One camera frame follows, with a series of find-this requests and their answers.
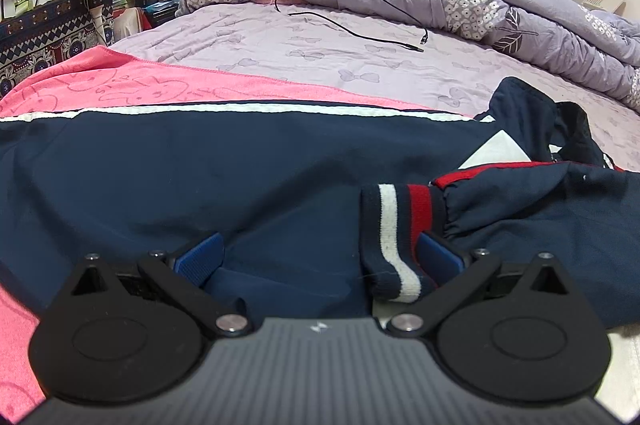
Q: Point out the pink rabbit-print blanket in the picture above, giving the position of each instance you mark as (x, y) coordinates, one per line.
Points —
(100, 80)

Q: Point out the navy and white jacket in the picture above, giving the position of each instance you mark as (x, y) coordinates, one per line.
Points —
(200, 180)

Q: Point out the dark patterned cloth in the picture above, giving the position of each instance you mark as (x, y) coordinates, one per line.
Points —
(45, 35)

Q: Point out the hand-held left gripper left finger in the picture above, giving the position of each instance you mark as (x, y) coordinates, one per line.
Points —
(202, 255)

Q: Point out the desk calendar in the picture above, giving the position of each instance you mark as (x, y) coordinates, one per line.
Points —
(597, 0)

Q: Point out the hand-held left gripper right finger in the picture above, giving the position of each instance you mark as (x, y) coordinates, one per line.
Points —
(437, 255)

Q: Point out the purple bed sheet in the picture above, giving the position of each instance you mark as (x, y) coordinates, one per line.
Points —
(300, 50)

